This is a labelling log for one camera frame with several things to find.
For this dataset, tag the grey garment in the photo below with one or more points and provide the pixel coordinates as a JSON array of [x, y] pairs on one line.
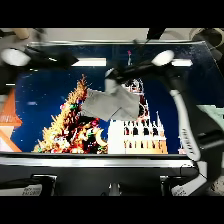
[[115, 105]]

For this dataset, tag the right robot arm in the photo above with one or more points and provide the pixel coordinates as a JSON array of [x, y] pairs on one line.
[[186, 110]]

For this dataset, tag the pale green garment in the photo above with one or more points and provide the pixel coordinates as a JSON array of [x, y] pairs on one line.
[[213, 115]]

